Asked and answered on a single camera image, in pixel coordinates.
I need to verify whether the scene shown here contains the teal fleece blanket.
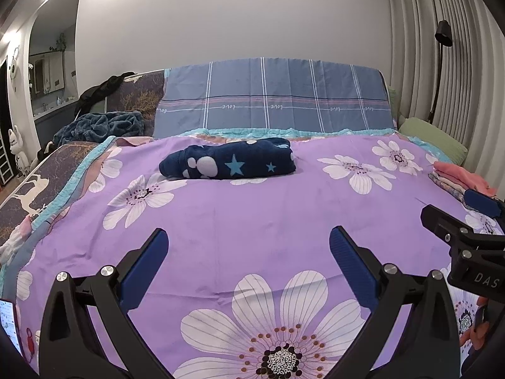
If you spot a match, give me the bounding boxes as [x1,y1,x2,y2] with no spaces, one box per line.
[52,111,145,147]

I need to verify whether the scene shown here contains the stack of folded clothes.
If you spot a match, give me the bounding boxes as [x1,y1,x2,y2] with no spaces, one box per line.
[428,160,498,207]

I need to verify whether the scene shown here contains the smartphone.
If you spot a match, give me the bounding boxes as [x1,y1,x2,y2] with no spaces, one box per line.
[0,298,21,358]

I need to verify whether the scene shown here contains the white cat figurine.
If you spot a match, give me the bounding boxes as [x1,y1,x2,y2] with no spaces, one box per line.
[8,125,31,179]

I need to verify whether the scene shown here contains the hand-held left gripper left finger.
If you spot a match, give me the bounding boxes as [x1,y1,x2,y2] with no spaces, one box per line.
[37,228,175,379]

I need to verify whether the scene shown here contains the green pillow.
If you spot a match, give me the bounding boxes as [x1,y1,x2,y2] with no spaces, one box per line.
[398,117,468,167]

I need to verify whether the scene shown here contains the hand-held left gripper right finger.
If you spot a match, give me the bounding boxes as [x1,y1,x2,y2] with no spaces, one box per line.
[329,225,461,379]

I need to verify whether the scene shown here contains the person's right hand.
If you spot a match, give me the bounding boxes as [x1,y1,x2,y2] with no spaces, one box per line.
[459,296,490,351]

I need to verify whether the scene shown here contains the black jacket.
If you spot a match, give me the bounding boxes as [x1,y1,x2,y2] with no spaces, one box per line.
[74,72,137,116]

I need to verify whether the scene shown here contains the brown deer-print quilt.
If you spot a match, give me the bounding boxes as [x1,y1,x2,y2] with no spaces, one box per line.
[0,140,116,247]

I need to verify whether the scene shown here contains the brown branch-print headboard cover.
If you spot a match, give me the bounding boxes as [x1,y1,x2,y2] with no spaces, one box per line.
[114,70,166,124]

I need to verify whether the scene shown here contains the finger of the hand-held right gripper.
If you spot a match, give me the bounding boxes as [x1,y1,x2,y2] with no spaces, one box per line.
[420,204,505,252]
[463,189,505,219]

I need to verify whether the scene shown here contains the beige pleated curtain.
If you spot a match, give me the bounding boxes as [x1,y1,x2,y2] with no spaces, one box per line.
[384,0,505,190]

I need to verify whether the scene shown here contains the white step ladder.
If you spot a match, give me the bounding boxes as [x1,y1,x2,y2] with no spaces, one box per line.
[0,129,13,185]

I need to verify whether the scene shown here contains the round wall clock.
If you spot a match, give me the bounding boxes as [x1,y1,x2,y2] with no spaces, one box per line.
[7,46,21,84]

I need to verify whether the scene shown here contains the blue plaid cloth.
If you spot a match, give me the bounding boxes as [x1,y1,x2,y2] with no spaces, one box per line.
[152,58,397,134]

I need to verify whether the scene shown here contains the wall mirror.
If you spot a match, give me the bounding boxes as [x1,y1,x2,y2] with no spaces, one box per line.
[29,51,66,96]

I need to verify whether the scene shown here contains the purple floral bedsheet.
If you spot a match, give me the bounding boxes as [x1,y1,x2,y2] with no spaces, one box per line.
[0,133,505,379]

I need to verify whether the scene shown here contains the black floor lamp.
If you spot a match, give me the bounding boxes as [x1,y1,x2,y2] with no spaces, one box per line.
[428,20,454,124]

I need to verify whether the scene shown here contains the navy star-print fleece pajama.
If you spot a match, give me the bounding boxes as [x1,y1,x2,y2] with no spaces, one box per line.
[158,137,297,181]

